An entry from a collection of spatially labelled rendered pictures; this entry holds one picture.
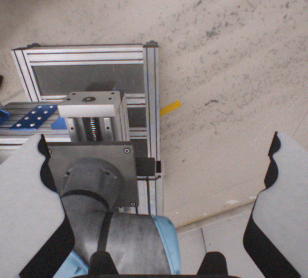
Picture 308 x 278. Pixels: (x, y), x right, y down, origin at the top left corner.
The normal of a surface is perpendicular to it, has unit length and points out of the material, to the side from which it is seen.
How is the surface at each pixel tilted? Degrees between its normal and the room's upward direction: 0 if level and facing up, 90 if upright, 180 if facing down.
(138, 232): 82
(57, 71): 0
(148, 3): 0
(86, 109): 0
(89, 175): 72
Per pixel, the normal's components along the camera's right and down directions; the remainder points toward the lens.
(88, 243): 0.08, -0.47
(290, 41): -0.01, 0.50
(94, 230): 0.10, -0.76
